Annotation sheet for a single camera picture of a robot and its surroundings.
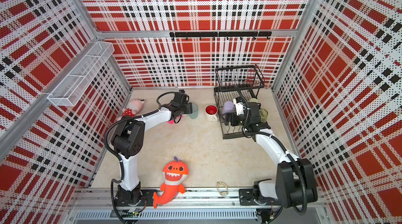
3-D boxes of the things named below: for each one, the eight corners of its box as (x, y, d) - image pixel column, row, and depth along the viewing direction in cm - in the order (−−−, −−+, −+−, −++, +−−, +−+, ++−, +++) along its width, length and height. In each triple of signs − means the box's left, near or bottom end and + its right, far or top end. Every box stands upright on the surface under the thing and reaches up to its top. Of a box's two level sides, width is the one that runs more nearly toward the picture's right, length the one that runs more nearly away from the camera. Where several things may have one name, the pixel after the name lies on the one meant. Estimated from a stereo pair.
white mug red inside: (204, 123, 102) (204, 116, 96) (205, 111, 109) (204, 103, 103) (217, 123, 102) (218, 116, 96) (217, 111, 109) (217, 103, 102)
